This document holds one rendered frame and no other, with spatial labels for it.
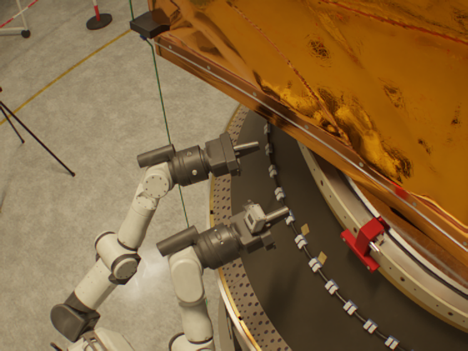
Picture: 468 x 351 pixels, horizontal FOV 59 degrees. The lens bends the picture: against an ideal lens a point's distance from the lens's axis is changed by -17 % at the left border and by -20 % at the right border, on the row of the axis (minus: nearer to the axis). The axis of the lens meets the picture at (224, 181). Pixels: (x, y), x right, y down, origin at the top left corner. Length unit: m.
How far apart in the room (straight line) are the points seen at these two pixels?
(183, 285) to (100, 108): 3.02
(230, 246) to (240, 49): 0.41
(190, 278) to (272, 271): 0.40
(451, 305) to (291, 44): 0.65
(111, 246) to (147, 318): 1.56
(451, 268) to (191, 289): 0.59
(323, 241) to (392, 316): 0.29
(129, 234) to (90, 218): 2.00
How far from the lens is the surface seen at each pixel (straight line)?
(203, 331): 1.15
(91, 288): 1.37
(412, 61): 0.74
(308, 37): 0.85
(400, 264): 1.03
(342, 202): 1.08
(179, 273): 1.05
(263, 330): 1.47
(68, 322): 1.40
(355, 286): 1.19
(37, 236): 3.36
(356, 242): 1.06
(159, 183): 1.19
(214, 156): 1.20
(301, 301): 1.33
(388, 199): 1.05
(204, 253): 1.06
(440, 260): 1.03
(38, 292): 3.14
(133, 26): 1.30
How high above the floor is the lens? 2.59
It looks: 53 degrees down
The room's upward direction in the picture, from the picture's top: 6 degrees counter-clockwise
